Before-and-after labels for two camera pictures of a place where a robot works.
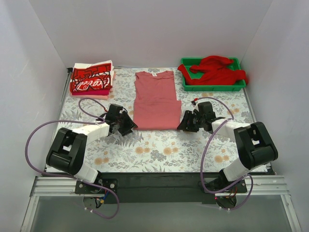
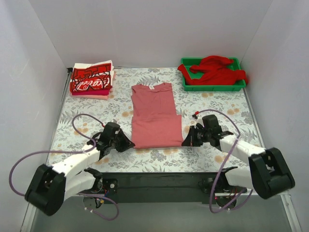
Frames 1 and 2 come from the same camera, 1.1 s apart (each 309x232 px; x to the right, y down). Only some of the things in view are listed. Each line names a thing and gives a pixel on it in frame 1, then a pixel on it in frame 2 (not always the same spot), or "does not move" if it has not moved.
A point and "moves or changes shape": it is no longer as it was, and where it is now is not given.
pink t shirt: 155,106 moves or changes shape
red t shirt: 216,71 does not move
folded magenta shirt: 91,93 does not move
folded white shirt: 85,65 does not move
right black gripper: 191,120 to 196,136
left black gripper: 124,121 to 119,142
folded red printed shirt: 95,78 does not move
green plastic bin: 240,85 does not move
